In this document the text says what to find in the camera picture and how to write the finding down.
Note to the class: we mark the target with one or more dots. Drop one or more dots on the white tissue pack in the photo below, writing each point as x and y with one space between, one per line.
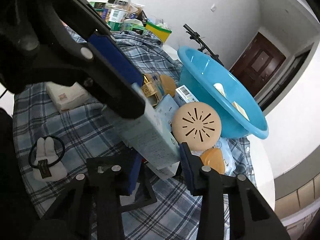
66 98

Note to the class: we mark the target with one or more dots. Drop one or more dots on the white plush bunny keychain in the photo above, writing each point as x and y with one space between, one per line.
45 162

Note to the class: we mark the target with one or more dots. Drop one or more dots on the green snack box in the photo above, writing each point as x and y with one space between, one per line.
134 27

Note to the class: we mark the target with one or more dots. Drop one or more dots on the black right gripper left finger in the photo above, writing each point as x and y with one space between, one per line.
108 179

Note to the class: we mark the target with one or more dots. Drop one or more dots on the black square frame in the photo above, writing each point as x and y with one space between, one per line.
142 196

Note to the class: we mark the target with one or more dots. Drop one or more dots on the yellow green lidded container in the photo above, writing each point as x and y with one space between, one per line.
160 32

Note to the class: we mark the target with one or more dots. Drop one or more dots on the blue plaid cloth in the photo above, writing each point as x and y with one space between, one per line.
85 133

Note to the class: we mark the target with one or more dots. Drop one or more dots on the gold foil wrapped pack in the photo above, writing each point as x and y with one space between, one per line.
151 90

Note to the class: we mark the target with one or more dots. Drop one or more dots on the blue plastic basin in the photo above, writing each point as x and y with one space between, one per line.
214 85

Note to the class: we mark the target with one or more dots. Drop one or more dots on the clear green cap bottle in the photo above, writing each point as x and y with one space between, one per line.
118 14

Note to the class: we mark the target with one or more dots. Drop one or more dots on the light blue flat pack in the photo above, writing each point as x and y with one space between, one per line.
166 110

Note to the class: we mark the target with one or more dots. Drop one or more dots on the pale green tall box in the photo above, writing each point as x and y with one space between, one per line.
146 134

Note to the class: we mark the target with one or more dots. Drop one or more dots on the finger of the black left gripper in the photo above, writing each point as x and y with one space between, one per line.
112 79
103 40

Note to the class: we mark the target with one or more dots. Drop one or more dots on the dark brown door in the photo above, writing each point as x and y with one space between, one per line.
258 64

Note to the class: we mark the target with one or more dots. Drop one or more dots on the orange translucent triangular piece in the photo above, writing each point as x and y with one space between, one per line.
213 157

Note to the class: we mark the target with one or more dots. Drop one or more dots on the black bicycle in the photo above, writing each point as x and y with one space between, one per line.
203 47

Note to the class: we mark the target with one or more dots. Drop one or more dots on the round beige perforated disc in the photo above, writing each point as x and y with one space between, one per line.
197 124

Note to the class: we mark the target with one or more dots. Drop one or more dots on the white barcode label box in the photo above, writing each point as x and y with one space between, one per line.
184 95

